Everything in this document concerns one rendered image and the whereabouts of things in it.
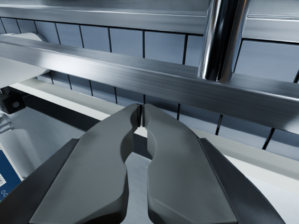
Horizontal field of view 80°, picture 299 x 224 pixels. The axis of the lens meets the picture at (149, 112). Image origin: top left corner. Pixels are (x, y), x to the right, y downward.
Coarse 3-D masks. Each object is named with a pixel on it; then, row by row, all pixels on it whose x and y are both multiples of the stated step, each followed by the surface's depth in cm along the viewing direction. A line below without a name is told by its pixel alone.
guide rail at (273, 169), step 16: (32, 80) 24; (48, 96) 21; (64, 96) 20; (80, 96) 20; (80, 112) 20; (96, 112) 18; (112, 112) 18; (144, 128) 16; (192, 128) 15; (224, 144) 14; (240, 144) 14; (240, 160) 12; (256, 160) 12; (272, 160) 12; (288, 160) 12; (256, 176) 12; (272, 176) 12; (288, 176) 11
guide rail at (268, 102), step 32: (32, 64) 11; (64, 64) 10; (96, 64) 8; (128, 64) 8; (160, 64) 8; (160, 96) 7; (192, 96) 7; (224, 96) 6; (256, 96) 6; (288, 96) 5; (288, 128) 6
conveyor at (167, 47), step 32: (0, 32) 26; (64, 32) 20; (96, 32) 18; (128, 32) 16; (160, 32) 15; (192, 64) 15; (256, 64) 12; (288, 64) 11; (96, 96) 22; (128, 96) 20; (224, 128) 16; (256, 128) 14
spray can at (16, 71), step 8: (32, 32) 22; (40, 40) 22; (0, 64) 18; (8, 64) 19; (16, 64) 19; (24, 64) 20; (0, 72) 18; (8, 72) 19; (16, 72) 20; (24, 72) 20; (32, 72) 21; (40, 72) 23; (0, 80) 19; (8, 80) 19; (16, 80) 20
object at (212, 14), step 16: (224, 0) 5; (240, 0) 5; (208, 16) 6; (224, 16) 5; (240, 16) 5; (208, 32) 6; (224, 32) 5; (240, 32) 5; (208, 48) 6; (224, 48) 6; (208, 64) 6; (224, 64) 6; (224, 80) 6
